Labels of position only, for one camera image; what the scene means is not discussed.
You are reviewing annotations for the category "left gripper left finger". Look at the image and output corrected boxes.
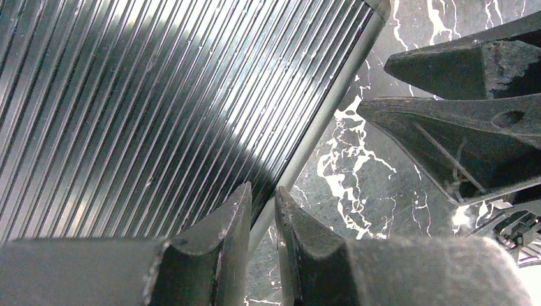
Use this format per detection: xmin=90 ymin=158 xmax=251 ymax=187
xmin=1 ymin=183 xmax=252 ymax=305

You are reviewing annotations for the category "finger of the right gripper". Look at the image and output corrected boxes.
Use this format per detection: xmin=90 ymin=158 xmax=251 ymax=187
xmin=384 ymin=12 xmax=540 ymax=100
xmin=357 ymin=94 xmax=540 ymax=206

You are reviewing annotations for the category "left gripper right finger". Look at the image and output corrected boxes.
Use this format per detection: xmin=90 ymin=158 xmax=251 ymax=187
xmin=275 ymin=187 xmax=533 ymax=305

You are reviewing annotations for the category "black poker chip case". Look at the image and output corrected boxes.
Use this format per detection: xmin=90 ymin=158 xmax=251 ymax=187
xmin=1 ymin=1 xmax=391 ymax=242

